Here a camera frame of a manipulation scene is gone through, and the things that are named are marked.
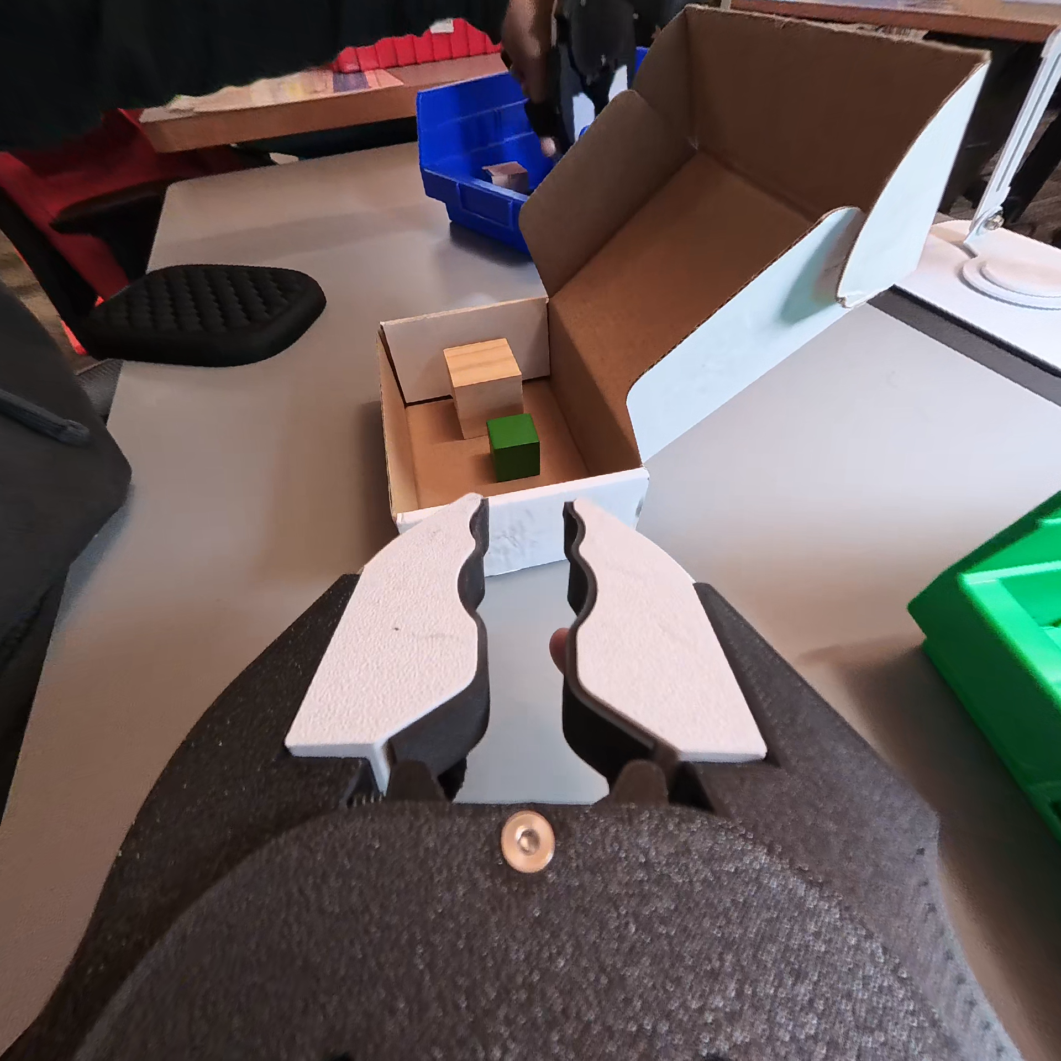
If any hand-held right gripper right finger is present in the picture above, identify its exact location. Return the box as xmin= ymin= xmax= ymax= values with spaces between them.
xmin=562 ymin=499 xmax=768 ymax=764

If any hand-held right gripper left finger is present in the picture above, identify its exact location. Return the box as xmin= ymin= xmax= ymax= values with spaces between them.
xmin=284 ymin=495 xmax=490 ymax=784

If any blue plastic bin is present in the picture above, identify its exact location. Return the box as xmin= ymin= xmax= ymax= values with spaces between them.
xmin=416 ymin=45 xmax=652 ymax=254

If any white cardboard mailer box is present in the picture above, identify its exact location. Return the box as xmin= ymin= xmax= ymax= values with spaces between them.
xmin=377 ymin=4 xmax=991 ymax=577

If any green wooden cube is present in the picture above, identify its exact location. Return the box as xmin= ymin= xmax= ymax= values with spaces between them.
xmin=486 ymin=414 xmax=542 ymax=482

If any plain wooden cube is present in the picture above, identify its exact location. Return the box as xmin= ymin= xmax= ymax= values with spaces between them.
xmin=443 ymin=338 xmax=523 ymax=440

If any green plastic bin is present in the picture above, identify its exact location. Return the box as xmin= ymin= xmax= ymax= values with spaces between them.
xmin=907 ymin=491 xmax=1061 ymax=817

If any person's left forearm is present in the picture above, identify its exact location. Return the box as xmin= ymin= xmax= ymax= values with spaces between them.
xmin=0 ymin=0 xmax=511 ymax=152

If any grey desk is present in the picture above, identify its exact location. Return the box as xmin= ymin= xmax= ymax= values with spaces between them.
xmin=0 ymin=141 xmax=1061 ymax=954

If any person's left hand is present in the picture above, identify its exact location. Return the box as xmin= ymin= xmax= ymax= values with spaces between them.
xmin=500 ymin=0 xmax=565 ymax=156

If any red plastic crate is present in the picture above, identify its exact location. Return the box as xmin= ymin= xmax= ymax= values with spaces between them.
xmin=332 ymin=25 xmax=507 ymax=77

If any wooden table under crate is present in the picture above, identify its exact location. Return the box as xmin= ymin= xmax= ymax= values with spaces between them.
xmin=141 ymin=51 xmax=511 ymax=154

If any person's dark clothing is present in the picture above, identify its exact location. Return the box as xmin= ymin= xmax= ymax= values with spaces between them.
xmin=0 ymin=282 xmax=134 ymax=789

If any black chair armrest pad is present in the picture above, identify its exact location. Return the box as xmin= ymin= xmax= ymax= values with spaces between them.
xmin=83 ymin=264 xmax=327 ymax=367

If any wooden board document stand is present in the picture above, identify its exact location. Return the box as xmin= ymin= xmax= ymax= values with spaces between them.
xmin=895 ymin=25 xmax=1061 ymax=374

